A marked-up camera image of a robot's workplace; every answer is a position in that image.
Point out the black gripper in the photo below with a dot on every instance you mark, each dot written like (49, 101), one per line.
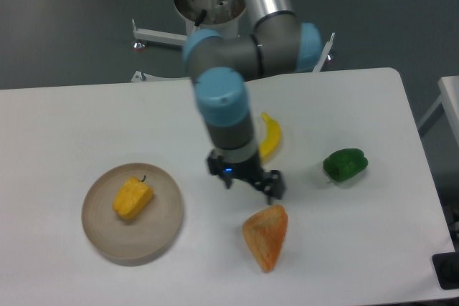
(270, 183)

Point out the yellow bell pepper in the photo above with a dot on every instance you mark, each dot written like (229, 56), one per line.
(132, 197)

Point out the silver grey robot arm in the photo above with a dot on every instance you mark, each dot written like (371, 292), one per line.
(218, 68)

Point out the green bell pepper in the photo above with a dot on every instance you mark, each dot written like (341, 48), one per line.
(344, 164)

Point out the beige round plate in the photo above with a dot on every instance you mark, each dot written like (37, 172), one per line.
(137, 241)

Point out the yellow banana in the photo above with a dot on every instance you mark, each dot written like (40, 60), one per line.
(272, 138)

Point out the orange croissant pastry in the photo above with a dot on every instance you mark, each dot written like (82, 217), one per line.
(264, 234)

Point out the black device at edge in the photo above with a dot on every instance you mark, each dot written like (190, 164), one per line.
(446, 269)

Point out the white side table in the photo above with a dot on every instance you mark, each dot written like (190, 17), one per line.
(446, 103)

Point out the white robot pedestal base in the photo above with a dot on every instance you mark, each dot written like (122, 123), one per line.
(222, 16)

